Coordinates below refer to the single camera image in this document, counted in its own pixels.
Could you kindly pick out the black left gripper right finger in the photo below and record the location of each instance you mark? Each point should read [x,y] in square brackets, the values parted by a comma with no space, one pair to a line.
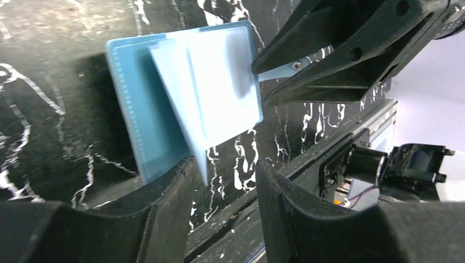
[299,226]

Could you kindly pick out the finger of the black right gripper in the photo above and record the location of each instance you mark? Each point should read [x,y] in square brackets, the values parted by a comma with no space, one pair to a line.
[314,25]
[378,50]

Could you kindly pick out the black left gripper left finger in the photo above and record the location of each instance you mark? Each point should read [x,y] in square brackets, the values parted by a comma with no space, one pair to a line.
[150,224]

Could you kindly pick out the blue leather card holder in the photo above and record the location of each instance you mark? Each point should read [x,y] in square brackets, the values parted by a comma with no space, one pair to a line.
[186,91]

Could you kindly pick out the aluminium frame rail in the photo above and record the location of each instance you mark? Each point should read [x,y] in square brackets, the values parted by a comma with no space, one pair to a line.
[375,120]

